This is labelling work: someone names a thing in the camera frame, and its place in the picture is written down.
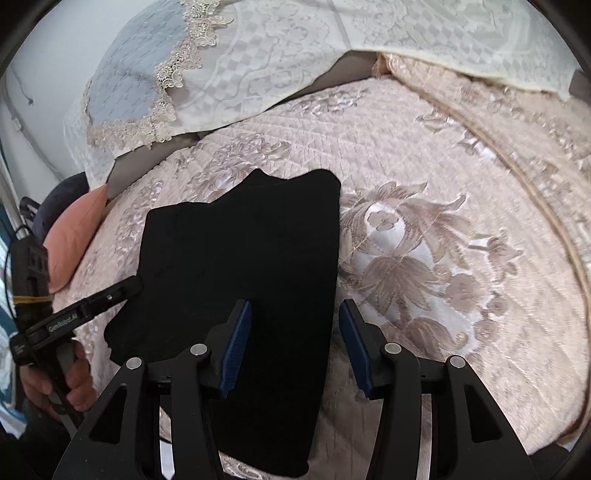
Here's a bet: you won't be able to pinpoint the blue-grey pillow with lace trim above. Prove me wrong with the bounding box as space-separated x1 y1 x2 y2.
81 0 236 151

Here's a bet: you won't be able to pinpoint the black wall cable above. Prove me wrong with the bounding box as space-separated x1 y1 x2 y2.
7 65 35 107

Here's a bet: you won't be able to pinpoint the pink quilted floral bedspread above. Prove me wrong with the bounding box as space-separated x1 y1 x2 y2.
46 53 591 480

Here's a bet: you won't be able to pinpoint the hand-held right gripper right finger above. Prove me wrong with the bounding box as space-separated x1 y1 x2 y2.
338 298 539 480

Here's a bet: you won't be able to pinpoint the dark navy cushion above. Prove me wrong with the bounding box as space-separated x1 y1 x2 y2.
34 172 90 243

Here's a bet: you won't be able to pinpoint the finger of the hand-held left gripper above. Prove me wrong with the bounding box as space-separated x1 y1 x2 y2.
81 275 144 320

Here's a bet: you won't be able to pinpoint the person's left hand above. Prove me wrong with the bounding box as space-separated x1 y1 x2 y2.
19 344 95 416

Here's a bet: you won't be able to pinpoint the black pants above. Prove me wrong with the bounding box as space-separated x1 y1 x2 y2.
104 168 342 478

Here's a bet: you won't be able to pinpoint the white lace cover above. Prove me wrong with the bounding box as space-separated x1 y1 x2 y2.
62 0 583 185

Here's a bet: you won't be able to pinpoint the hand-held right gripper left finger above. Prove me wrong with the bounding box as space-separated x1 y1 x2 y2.
52 299 253 480

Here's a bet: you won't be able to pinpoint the salmon pink cushion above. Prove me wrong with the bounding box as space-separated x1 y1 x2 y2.
41 185 109 294

